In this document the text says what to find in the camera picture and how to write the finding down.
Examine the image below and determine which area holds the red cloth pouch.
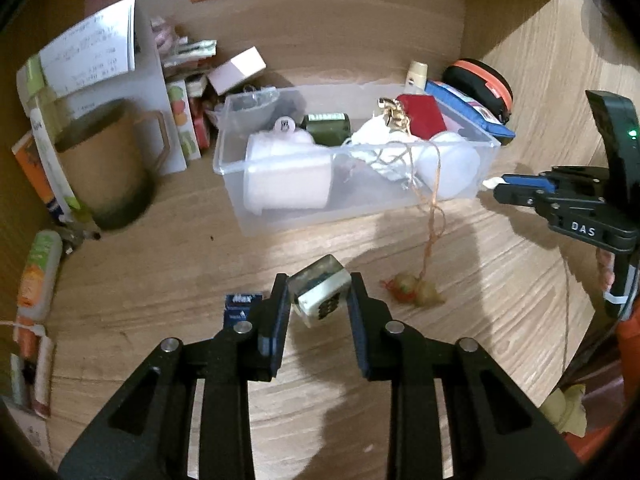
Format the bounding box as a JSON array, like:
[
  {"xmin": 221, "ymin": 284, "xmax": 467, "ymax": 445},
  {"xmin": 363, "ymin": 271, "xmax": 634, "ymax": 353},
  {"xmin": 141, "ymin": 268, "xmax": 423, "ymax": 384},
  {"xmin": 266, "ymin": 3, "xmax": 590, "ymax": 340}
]
[{"xmin": 397, "ymin": 94, "xmax": 446, "ymax": 140}]

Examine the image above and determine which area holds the white round plastic ball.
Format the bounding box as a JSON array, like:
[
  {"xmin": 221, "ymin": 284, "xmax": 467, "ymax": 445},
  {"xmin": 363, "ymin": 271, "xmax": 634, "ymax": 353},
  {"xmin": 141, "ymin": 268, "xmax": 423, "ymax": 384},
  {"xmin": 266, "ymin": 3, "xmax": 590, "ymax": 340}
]
[{"xmin": 416, "ymin": 131, "xmax": 480, "ymax": 200}]

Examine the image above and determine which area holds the clear plastic storage bin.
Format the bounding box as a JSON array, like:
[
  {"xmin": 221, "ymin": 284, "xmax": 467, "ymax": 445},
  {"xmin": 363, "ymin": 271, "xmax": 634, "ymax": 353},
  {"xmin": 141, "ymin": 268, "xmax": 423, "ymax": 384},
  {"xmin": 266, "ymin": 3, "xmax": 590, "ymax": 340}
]
[{"xmin": 213, "ymin": 84, "xmax": 500, "ymax": 235}]

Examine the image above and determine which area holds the pink macaron shaped case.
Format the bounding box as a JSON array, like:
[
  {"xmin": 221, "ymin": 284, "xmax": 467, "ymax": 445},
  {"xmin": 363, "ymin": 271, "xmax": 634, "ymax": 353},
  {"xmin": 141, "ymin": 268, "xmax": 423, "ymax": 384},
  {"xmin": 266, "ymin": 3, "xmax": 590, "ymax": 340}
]
[{"xmin": 272, "ymin": 116, "xmax": 296, "ymax": 136}]

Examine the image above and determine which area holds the gold ribbon bow ornament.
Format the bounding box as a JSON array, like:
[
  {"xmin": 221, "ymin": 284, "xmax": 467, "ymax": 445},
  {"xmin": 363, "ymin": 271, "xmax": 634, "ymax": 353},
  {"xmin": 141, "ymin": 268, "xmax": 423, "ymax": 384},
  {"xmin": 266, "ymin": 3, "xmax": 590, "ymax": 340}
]
[{"xmin": 378, "ymin": 98, "xmax": 411, "ymax": 134}]

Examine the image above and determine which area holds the person's right hand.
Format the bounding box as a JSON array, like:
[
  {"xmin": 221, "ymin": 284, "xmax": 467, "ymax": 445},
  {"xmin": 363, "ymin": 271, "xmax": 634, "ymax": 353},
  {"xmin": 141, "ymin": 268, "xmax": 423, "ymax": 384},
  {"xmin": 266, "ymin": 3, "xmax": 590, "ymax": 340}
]
[{"xmin": 596, "ymin": 248, "xmax": 615, "ymax": 292}]

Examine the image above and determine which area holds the black orange round zip case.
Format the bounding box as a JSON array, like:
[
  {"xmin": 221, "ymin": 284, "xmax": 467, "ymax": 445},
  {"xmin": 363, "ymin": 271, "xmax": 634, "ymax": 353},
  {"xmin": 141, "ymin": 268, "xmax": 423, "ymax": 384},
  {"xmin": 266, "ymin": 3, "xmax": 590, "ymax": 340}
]
[{"xmin": 442, "ymin": 58, "xmax": 514, "ymax": 125}]

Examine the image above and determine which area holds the cream lotion tube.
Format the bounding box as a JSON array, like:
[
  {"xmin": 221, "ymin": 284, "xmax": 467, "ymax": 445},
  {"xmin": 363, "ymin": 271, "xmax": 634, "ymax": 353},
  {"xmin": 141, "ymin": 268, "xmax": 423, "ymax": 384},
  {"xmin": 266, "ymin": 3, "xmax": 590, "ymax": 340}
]
[{"xmin": 405, "ymin": 61, "xmax": 428, "ymax": 94}]

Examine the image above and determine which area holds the white charging cable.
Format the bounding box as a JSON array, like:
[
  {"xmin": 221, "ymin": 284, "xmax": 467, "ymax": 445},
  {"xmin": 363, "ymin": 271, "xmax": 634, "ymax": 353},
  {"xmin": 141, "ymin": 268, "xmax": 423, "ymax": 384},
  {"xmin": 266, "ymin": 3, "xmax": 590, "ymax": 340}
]
[{"xmin": 0, "ymin": 318, "xmax": 47, "ymax": 340}]

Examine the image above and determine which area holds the brown ceramic mug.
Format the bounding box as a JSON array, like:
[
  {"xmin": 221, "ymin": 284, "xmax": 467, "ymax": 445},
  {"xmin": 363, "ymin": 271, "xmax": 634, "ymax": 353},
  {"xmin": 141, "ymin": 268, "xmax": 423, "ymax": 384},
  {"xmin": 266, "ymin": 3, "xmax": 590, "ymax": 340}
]
[{"xmin": 54, "ymin": 99, "xmax": 170, "ymax": 231}]

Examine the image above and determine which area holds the fruit print carton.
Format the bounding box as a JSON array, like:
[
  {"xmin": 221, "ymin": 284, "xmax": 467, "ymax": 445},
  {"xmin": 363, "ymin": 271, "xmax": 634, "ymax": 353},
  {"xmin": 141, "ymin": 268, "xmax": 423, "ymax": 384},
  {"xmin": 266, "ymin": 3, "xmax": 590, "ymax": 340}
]
[{"xmin": 166, "ymin": 80, "xmax": 201, "ymax": 162}]

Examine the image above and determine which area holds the orange green glue tube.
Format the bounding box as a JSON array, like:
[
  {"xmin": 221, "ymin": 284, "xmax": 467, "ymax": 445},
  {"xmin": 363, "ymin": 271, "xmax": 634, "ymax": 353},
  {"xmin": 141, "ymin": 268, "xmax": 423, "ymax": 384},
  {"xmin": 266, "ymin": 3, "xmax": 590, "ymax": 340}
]
[{"xmin": 16, "ymin": 230, "xmax": 63, "ymax": 322}]

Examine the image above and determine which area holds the green pump bottle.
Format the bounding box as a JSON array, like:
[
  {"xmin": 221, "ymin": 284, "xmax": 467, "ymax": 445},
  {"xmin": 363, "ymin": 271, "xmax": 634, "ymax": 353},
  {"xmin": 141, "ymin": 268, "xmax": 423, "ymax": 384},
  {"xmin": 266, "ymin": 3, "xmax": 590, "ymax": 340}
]
[{"xmin": 302, "ymin": 113, "xmax": 352, "ymax": 146}]

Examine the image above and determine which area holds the orange booklet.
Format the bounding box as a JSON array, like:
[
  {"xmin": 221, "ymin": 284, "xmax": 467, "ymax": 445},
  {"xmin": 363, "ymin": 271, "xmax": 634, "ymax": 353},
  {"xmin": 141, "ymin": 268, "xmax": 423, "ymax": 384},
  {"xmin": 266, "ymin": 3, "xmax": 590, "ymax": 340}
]
[{"xmin": 12, "ymin": 131, "xmax": 55, "ymax": 207}]

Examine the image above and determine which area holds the green cream square stamp block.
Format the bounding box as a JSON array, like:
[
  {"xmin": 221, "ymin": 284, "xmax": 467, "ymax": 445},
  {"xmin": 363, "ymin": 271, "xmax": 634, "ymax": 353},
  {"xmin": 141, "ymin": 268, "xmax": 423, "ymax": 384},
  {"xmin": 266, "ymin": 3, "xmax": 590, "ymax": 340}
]
[{"xmin": 288, "ymin": 255, "xmax": 352, "ymax": 327}]

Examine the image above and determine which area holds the white pink small carton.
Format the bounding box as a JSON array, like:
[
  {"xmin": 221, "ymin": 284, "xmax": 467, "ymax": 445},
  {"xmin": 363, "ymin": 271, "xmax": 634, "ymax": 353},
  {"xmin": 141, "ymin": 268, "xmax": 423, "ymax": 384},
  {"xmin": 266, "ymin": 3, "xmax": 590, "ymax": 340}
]
[{"xmin": 207, "ymin": 47, "xmax": 267, "ymax": 96}]

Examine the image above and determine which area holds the blue patterned pencil pouch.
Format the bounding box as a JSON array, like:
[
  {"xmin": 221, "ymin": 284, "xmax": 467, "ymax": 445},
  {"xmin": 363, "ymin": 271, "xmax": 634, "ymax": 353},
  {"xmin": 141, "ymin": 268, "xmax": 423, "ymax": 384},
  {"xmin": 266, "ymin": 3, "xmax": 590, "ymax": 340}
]
[{"xmin": 425, "ymin": 80, "xmax": 515, "ymax": 145}]

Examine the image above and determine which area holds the white paper documents stack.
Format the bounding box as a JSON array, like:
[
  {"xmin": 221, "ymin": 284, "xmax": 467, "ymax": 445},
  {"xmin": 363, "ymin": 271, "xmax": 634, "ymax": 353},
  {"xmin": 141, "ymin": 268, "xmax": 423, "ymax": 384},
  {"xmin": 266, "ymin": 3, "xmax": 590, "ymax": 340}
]
[{"xmin": 38, "ymin": 0, "xmax": 186, "ymax": 176}]

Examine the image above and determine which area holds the white plastic cup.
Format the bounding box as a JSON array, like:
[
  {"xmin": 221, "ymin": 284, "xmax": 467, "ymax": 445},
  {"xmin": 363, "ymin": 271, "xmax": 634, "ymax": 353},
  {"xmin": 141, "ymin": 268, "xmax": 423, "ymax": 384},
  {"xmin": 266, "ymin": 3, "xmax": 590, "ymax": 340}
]
[{"xmin": 243, "ymin": 132, "xmax": 333, "ymax": 216}]

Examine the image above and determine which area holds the clear glass bowl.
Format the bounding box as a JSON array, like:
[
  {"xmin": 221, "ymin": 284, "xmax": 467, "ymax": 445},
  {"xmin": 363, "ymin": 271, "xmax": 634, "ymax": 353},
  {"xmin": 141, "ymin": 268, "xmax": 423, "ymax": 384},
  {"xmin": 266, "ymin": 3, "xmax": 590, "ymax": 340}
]
[{"xmin": 224, "ymin": 87, "xmax": 280, "ymax": 131}]

